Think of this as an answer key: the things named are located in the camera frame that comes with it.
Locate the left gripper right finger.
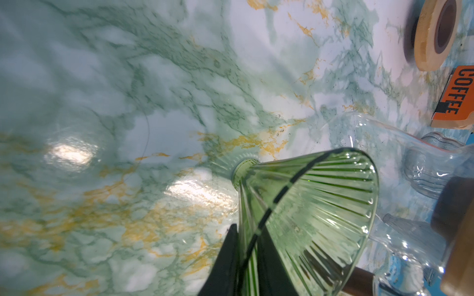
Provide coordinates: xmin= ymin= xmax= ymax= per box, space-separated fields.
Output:
xmin=257 ymin=228 xmax=298 ymax=296

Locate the orange coffee filter pack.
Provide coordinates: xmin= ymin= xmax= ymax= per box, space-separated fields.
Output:
xmin=431 ymin=65 xmax=474 ymax=130

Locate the grey glass pitcher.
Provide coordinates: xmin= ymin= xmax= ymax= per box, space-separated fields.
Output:
xmin=402 ymin=131 xmax=474 ymax=199

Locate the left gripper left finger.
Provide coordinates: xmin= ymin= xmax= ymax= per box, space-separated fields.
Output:
xmin=198 ymin=223 xmax=239 ymax=296

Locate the green glass dripper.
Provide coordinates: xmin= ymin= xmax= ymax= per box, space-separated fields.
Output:
xmin=232 ymin=148 xmax=379 ymax=296

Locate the grey glass dripper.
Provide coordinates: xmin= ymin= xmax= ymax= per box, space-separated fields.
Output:
xmin=382 ymin=214 xmax=447 ymax=261

